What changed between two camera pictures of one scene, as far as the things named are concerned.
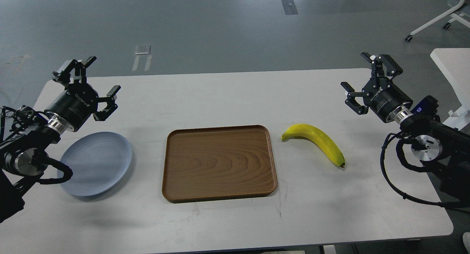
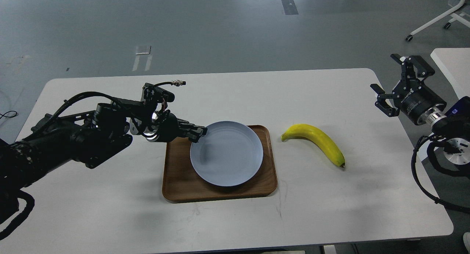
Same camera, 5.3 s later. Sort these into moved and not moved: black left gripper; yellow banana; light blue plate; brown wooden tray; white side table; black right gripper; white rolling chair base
Moved: black left gripper; black right gripper; light blue plate
Not moved: white side table; brown wooden tray; white rolling chair base; yellow banana
